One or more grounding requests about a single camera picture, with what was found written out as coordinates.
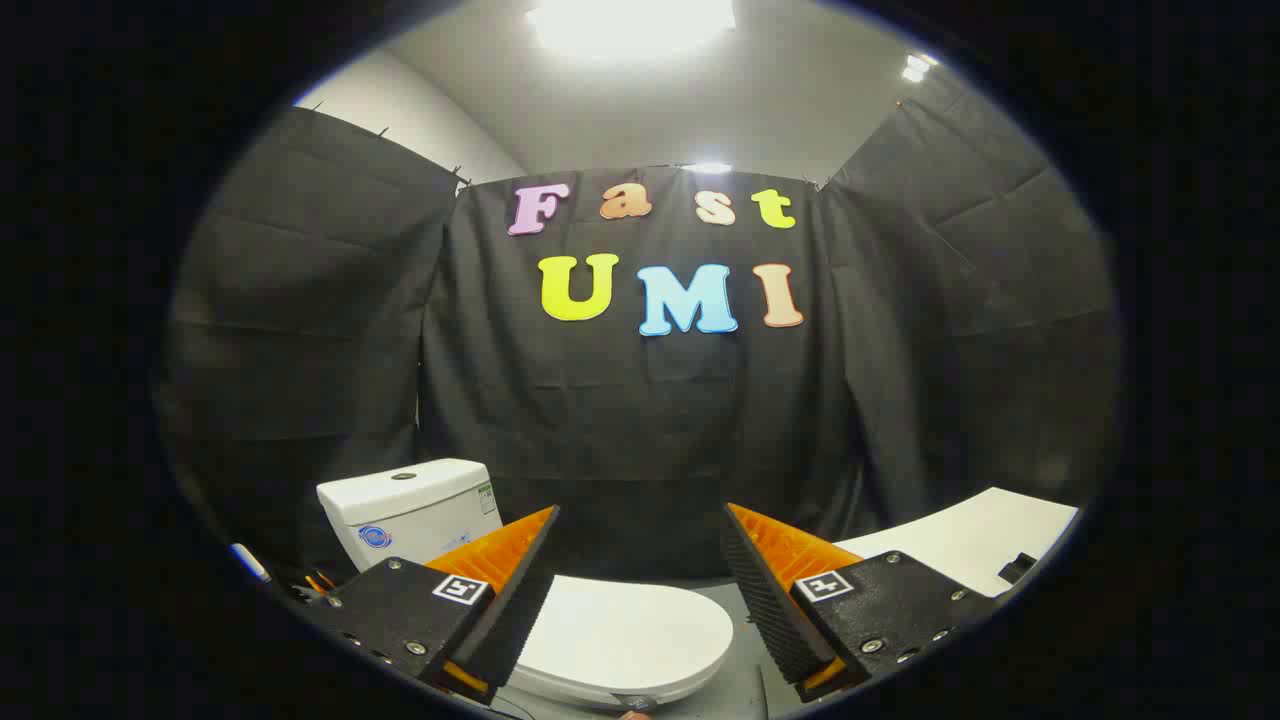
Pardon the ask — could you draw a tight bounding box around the white cabinet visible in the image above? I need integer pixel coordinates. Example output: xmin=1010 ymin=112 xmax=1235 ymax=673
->
xmin=835 ymin=487 xmax=1081 ymax=599

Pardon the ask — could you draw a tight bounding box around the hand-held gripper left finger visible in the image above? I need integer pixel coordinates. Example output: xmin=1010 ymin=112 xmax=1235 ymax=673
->
xmin=300 ymin=505 xmax=561 ymax=706

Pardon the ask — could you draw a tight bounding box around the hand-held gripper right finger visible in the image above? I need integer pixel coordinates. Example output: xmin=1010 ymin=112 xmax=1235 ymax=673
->
xmin=722 ymin=502 xmax=1001 ymax=703

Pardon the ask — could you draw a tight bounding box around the large ceiling light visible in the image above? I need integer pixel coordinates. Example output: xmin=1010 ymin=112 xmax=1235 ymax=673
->
xmin=525 ymin=0 xmax=738 ymax=61

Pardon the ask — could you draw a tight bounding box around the black backdrop cloth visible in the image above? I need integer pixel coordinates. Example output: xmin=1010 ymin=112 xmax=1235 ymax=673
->
xmin=160 ymin=75 xmax=1121 ymax=586

